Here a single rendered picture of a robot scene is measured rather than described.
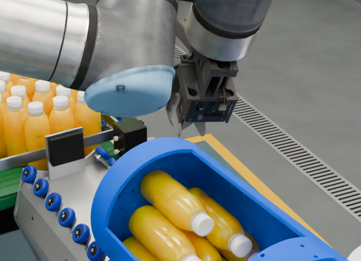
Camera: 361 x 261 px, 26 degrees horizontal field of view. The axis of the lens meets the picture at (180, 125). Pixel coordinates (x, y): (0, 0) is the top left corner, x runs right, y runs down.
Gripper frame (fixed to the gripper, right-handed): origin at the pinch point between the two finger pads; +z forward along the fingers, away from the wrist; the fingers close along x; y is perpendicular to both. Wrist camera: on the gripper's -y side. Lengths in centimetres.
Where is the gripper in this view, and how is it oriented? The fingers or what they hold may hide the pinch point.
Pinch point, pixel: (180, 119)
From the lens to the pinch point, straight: 116.5
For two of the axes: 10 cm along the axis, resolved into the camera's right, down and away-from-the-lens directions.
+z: -2.2, 6.0, 7.7
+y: 1.7, 8.0, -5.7
